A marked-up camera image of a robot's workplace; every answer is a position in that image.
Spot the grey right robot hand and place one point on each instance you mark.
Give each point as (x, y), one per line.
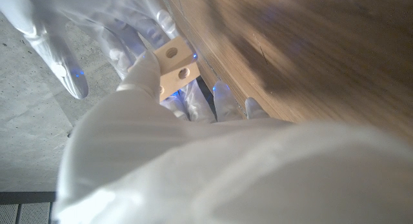
(96, 20)

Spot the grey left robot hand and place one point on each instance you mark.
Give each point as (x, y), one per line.
(226, 172)

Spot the wooden block with holes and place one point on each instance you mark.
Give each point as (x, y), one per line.
(177, 69)

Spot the wooden table panel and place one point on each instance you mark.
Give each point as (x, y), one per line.
(219, 75)

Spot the white perforated panel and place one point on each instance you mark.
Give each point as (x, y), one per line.
(26, 213)

